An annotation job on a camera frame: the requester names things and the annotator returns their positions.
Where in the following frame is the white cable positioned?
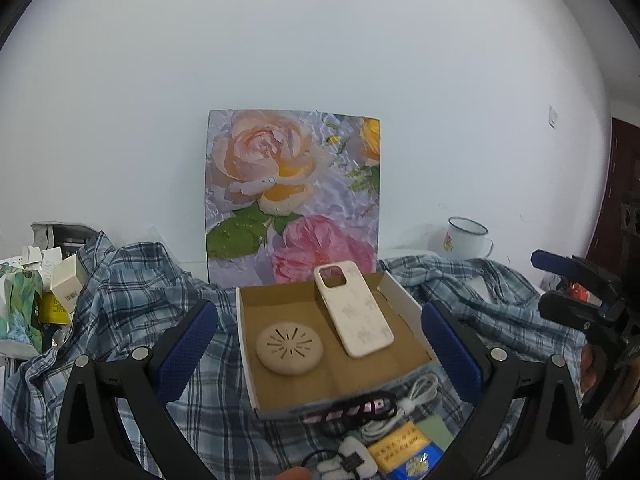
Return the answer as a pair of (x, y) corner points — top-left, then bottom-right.
(360, 372), (441, 441)

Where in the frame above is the gold and blue cigarette pack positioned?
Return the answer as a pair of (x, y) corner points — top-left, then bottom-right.
(367, 421), (443, 476)

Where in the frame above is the bunch of black hair ties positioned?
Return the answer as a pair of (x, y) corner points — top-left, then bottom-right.
(317, 391), (401, 438)

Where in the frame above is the cream floral phone case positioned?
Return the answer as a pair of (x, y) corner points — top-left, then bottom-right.
(313, 262), (395, 359)

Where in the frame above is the pink plastic hair clip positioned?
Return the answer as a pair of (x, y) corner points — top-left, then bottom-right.
(300, 395), (397, 423)

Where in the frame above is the round beige vented pad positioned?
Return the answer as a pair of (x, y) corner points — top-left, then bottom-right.
(255, 323), (324, 376)

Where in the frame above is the white enamel mug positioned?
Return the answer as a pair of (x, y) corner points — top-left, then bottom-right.
(442, 216), (494, 260)

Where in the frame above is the white charger plug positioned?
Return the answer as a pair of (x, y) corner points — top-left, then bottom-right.
(317, 436), (379, 480)

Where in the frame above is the floral rose picture board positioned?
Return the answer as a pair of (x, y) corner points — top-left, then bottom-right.
(204, 109), (381, 286)

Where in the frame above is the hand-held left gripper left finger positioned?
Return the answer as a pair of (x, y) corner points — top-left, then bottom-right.
(54, 299), (219, 480)

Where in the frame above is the thin black cable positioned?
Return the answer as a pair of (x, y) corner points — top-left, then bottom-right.
(300, 449), (347, 472)

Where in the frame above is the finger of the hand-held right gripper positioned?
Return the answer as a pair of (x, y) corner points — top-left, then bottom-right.
(538, 290), (603, 333)
(531, 249), (621, 293)

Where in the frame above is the dark brown door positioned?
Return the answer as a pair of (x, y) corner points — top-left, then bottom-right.
(585, 117), (640, 281)

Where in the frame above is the yellow packet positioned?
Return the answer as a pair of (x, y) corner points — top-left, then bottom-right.
(40, 292), (73, 326)

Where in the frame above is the person's right hand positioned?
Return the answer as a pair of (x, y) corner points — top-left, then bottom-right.
(580, 344), (602, 396)

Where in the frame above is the green snap pouch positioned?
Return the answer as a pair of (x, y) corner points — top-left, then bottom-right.
(417, 416), (456, 451)

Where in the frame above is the cardboard box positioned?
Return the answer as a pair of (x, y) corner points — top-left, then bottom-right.
(235, 271), (436, 420)

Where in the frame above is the blue plaid shirt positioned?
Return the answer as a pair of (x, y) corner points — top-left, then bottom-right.
(0, 231), (591, 480)

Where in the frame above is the small white carton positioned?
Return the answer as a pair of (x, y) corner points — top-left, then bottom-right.
(50, 254), (91, 316)

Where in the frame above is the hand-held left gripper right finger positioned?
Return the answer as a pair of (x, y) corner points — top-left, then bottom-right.
(421, 300), (586, 480)

